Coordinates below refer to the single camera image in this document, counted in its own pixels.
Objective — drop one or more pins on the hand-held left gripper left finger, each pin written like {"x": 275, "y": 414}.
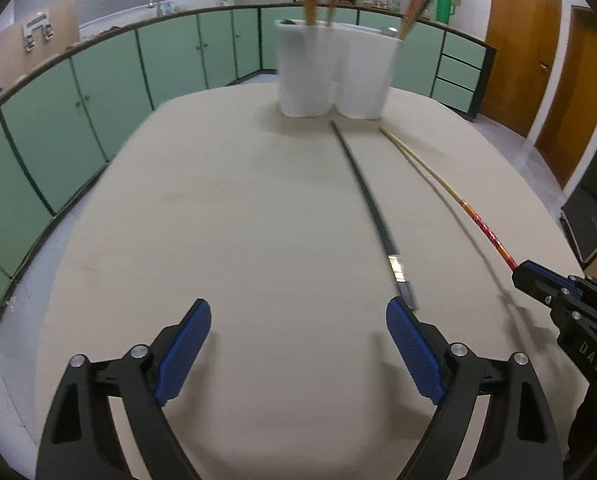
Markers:
{"x": 186, "y": 355}

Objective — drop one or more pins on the brown wooden door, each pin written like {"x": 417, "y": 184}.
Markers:
{"x": 578, "y": 100}
{"x": 518, "y": 35}

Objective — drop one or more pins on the black appliance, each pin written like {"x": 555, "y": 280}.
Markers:
{"x": 593, "y": 210}

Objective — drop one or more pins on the green thermos jug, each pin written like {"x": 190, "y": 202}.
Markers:
{"x": 443, "y": 7}

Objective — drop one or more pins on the white triple-cylinder utensil holder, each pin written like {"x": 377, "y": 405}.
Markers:
{"x": 308, "y": 70}

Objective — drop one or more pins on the green drawer unit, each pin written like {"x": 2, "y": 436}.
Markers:
{"x": 461, "y": 52}

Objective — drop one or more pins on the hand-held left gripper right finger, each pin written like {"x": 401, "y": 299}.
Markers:
{"x": 413, "y": 350}

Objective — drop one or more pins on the row of green base cabinets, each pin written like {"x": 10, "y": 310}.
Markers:
{"x": 43, "y": 125}

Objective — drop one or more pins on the white clip hanger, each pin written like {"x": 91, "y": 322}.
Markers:
{"x": 34, "y": 20}

